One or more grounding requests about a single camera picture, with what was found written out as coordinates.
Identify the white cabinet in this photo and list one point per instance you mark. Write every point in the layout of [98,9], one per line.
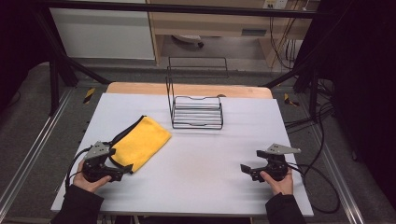
[102,34]

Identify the person's left hand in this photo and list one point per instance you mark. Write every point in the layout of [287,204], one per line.
[88,185]

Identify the person's right hand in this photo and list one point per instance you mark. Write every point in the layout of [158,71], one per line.
[281,185]

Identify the aluminium floor rail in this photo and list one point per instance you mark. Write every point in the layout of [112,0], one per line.
[34,149]
[339,177]

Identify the black metal frame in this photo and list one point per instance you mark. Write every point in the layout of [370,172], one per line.
[186,8]

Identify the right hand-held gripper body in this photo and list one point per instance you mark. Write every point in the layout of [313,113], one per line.
[277,163]

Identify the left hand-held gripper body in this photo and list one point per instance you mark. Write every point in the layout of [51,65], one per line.
[95,152]

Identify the chair base with caster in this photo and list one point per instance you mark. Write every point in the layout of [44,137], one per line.
[188,39]

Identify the yellow towel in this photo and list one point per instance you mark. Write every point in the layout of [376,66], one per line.
[140,141]

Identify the white wall socket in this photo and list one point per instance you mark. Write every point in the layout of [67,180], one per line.
[275,3]

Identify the wooden desk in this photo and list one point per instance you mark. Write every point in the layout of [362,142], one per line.
[218,21]

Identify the yellow black floor tape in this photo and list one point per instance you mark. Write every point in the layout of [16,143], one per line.
[290,100]
[89,95]

